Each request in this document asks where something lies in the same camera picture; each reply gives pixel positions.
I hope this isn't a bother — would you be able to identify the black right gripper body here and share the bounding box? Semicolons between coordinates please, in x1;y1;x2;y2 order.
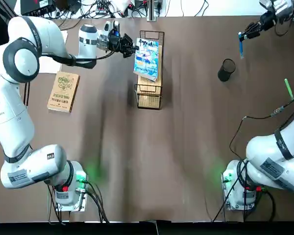
259;11;277;31

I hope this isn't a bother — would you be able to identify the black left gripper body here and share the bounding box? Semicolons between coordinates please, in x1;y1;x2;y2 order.
107;29;128;53

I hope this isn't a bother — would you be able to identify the blue marker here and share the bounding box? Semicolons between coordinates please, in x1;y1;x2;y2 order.
238;31;245;59

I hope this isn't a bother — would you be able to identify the blue illustrated book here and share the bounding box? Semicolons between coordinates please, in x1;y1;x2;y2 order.
133;37;160;82

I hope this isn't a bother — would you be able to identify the green marker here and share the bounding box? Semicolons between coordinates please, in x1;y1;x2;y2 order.
284;78;294;100

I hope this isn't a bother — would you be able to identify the black mesh pen holder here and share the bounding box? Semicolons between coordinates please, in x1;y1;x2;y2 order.
217;58;236;83

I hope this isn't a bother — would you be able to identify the brown cover book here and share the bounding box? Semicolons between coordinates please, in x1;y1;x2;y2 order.
47;71;80;114

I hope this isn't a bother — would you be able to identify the white desk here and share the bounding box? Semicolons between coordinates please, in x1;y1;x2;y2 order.
12;0;294;18

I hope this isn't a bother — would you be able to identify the white plastic bag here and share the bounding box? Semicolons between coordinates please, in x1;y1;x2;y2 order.
107;0;131;13

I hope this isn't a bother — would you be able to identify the usb hub with red plugs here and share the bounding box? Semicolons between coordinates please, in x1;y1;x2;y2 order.
95;2;109;13

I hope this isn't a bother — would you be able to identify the black power adapter brick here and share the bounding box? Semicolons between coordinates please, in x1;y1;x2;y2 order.
55;0;82;14

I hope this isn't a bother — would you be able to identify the clipboard with white paper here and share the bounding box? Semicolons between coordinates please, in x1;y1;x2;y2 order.
38;29;69;74

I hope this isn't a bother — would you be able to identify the black computer with red logo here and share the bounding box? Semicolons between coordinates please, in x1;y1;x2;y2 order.
21;0;57;15

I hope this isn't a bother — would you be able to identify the aluminium profile post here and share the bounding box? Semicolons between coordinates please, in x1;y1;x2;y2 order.
147;0;164;22

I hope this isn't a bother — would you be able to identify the black cable loop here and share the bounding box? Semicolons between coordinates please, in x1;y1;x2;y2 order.
52;14;89;31

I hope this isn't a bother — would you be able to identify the black wire wooden shelf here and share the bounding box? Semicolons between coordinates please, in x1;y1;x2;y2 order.
134;30;165;110

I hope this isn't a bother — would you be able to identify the black cable with metal connector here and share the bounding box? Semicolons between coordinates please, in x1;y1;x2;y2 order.
229;92;294;162

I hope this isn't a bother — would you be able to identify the black left arm base cable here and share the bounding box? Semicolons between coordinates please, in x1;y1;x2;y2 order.
48;181;110;223

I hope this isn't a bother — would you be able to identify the black arm base cable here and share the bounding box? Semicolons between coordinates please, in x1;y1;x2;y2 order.
48;181;110;223
212;159;277;222

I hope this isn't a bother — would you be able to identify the black right arm base cable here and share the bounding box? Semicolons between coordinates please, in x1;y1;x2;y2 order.
212;159;277;222

